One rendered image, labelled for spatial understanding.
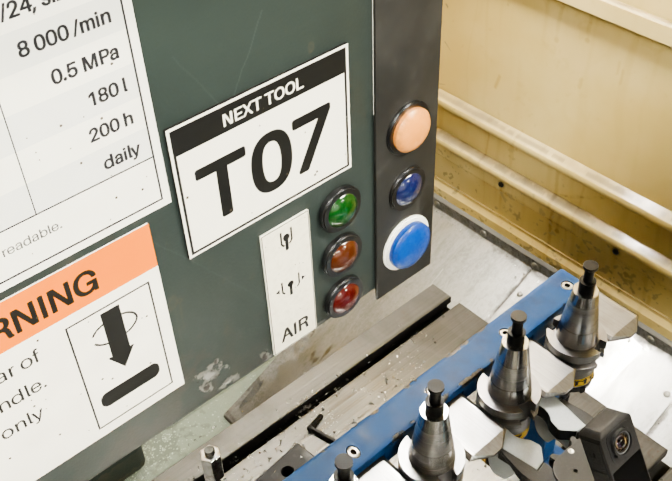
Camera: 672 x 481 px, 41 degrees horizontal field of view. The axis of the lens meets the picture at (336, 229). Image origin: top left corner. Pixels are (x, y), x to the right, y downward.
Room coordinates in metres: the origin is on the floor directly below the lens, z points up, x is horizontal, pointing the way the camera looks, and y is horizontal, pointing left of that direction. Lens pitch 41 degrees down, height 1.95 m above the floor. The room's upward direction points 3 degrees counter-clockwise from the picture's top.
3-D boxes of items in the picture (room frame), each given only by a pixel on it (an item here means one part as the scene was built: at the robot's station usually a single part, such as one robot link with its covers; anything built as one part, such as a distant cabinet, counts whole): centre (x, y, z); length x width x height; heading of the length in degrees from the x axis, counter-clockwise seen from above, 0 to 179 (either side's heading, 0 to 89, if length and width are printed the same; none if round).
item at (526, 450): (0.53, -0.16, 1.17); 0.09 x 0.03 x 0.06; 53
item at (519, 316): (0.57, -0.17, 1.31); 0.02 x 0.02 x 0.03
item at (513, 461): (0.50, -0.19, 1.20); 0.09 x 0.05 x 0.02; 53
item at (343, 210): (0.35, 0.00, 1.65); 0.02 x 0.01 x 0.02; 130
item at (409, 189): (0.39, -0.04, 1.64); 0.02 x 0.01 x 0.02; 130
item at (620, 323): (0.68, -0.29, 1.21); 0.07 x 0.05 x 0.01; 40
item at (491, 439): (0.53, -0.12, 1.21); 0.07 x 0.05 x 0.01; 40
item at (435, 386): (0.50, -0.08, 1.31); 0.02 x 0.02 x 0.03
